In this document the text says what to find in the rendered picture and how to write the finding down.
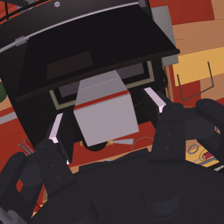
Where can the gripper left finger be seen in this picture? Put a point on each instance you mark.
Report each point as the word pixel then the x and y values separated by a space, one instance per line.
pixel 52 166

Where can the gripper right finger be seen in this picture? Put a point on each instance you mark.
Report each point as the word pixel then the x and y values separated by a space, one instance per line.
pixel 169 126

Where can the black heater box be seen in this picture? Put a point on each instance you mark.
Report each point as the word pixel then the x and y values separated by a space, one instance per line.
pixel 29 119

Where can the brass cock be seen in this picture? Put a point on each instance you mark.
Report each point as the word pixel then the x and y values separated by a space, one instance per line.
pixel 110 142

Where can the grey gap gauge red stripe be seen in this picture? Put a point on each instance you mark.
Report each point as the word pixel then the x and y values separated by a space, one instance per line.
pixel 105 122

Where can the green round knob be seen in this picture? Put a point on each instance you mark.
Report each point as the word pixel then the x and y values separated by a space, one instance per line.
pixel 2 91

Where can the black heater flap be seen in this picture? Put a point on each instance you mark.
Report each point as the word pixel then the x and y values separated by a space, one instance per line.
pixel 105 38

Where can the yellow tray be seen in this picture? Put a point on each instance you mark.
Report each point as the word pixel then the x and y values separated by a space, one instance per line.
pixel 194 157

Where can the grey tapered lever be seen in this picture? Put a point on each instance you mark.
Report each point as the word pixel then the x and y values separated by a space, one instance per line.
pixel 125 141

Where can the red cylinder brass end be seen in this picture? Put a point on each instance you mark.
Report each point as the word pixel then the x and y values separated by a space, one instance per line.
pixel 207 155

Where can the yellow flat board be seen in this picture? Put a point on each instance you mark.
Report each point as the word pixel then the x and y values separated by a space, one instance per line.
pixel 192 64

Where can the grey metal strip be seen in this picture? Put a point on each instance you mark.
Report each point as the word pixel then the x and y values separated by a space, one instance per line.
pixel 7 118

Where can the grey rod with spring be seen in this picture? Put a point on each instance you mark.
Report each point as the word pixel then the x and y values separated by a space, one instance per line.
pixel 21 41

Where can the grey metal bracket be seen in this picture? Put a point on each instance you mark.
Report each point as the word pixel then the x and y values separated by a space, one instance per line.
pixel 162 22

